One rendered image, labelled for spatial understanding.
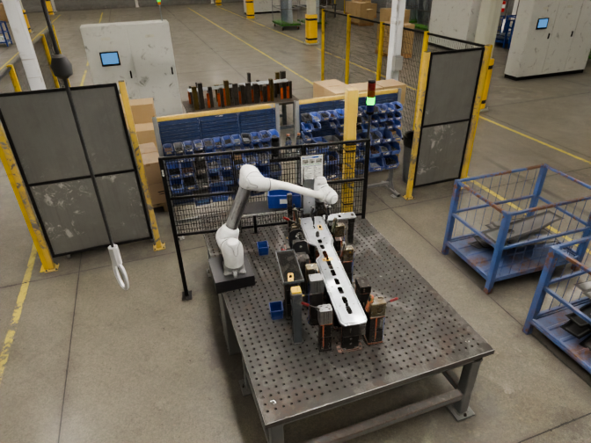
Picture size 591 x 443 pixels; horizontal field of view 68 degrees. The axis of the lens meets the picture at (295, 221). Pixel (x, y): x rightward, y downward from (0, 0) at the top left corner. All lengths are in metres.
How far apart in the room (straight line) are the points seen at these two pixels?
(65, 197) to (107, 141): 0.79
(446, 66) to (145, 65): 5.96
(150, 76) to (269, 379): 7.73
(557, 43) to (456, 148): 8.29
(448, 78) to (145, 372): 4.83
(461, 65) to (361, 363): 4.29
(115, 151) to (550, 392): 4.60
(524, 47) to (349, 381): 11.86
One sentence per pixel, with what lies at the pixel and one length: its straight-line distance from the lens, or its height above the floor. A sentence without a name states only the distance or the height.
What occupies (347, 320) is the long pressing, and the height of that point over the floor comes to 1.00.
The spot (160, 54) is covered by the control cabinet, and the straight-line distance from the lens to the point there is 9.70.
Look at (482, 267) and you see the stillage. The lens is 5.03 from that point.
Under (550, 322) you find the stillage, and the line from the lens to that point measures 4.61.
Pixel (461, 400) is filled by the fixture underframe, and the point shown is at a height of 0.17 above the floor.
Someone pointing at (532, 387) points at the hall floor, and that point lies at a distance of 4.21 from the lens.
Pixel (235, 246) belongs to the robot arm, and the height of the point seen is 1.07.
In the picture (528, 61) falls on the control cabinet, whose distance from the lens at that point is 14.01.
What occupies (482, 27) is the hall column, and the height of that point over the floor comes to 1.71.
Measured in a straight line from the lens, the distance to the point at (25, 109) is 5.02.
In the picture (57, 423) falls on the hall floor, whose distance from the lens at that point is 4.09.
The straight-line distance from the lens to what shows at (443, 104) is 6.25.
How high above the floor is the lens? 2.99
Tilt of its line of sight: 31 degrees down
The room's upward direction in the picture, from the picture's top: 1 degrees counter-clockwise
